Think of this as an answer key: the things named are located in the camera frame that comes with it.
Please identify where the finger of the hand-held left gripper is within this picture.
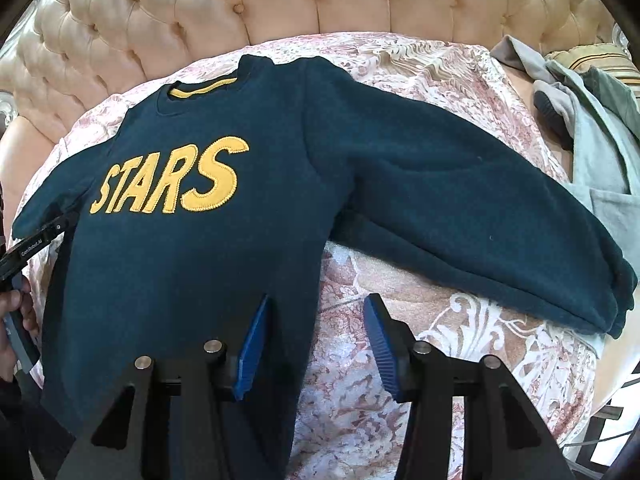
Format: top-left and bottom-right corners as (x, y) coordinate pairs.
(46, 211), (82, 243)

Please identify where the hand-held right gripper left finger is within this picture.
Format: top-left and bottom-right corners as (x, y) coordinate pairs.
(60, 295), (274, 480)

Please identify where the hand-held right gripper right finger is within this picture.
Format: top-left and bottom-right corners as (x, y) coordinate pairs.
(363, 292), (576, 480)

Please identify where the navy sweatshirt with yellow letters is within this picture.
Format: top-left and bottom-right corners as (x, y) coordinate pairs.
(11, 54), (638, 480)

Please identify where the person's left forearm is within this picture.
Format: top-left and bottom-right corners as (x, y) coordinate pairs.
(0, 372), (78, 480)

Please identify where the person's left hand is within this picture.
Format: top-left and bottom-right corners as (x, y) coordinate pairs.
(0, 285), (40, 383)

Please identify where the pink floral sofa cover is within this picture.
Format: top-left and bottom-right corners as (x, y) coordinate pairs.
(22, 35), (608, 480)

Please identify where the light green garment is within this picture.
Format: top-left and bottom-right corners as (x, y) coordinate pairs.
(545, 57), (640, 271)

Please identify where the grey garment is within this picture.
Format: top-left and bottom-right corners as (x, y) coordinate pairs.
(490, 35), (576, 151)

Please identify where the tufted beige headboard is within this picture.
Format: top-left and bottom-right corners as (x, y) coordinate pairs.
(0, 0), (631, 181)

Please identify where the striped beige cushion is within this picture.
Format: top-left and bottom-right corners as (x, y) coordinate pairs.
(542, 42), (640, 91)

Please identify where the black metal frame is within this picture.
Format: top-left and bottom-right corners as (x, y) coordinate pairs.
(590, 360), (640, 471)

